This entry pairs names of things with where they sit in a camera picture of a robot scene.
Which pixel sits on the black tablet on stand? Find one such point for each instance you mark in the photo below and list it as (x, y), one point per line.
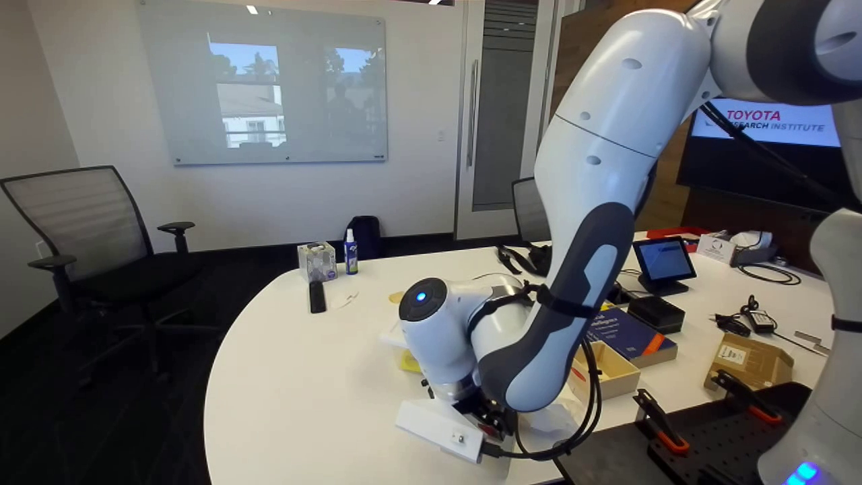
(664, 263)

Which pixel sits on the black power adapter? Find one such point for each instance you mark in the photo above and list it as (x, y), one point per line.
(753, 318)

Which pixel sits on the black mesh office chair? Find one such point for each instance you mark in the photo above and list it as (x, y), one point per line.
(90, 233)

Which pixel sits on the white door with glass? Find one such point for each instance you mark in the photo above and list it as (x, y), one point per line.
(501, 109)

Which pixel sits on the grey mesh office chair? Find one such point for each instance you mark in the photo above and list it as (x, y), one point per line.
(530, 211)

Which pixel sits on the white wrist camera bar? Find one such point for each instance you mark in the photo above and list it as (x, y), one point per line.
(439, 431)

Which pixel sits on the yellow round disc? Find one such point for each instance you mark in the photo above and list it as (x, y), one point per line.
(395, 298)

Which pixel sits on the white headset device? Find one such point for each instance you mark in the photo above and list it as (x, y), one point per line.
(753, 245)

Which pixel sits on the blue book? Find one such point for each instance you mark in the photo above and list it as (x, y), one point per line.
(628, 331)

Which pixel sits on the clear plastic container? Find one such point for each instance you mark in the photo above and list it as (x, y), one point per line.
(317, 263)

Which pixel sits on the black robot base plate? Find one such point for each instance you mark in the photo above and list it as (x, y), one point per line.
(709, 446)

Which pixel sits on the white rolled cloth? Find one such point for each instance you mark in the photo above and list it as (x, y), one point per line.
(508, 292)

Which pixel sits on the brown cardboard box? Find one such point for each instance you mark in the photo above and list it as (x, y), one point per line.
(745, 361)

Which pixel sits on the black orange clamp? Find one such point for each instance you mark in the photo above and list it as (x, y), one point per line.
(660, 423)
(745, 399)

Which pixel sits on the small spray bottle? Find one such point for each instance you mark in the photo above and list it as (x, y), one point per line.
(352, 257)

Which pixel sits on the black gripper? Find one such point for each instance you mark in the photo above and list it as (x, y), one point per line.
(486, 416)

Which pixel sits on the white flat tray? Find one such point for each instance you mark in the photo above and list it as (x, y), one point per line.
(395, 331)

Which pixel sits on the metal hex key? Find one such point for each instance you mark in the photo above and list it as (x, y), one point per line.
(812, 341)

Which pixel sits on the small open wooden box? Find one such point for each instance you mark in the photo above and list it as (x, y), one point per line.
(616, 368)

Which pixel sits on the black remote control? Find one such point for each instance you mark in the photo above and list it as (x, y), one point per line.
(317, 298)

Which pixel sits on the small black box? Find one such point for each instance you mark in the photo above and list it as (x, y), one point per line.
(658, 314)

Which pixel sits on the glass whiteboard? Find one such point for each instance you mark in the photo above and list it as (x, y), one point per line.
(271, 82)

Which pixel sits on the red flat object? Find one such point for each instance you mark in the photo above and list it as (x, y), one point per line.
(678, 233)

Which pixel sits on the yellow green toy blocks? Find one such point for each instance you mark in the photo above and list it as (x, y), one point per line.
(407, 361)

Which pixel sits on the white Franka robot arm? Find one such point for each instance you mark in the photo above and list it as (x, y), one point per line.
(610, 136)

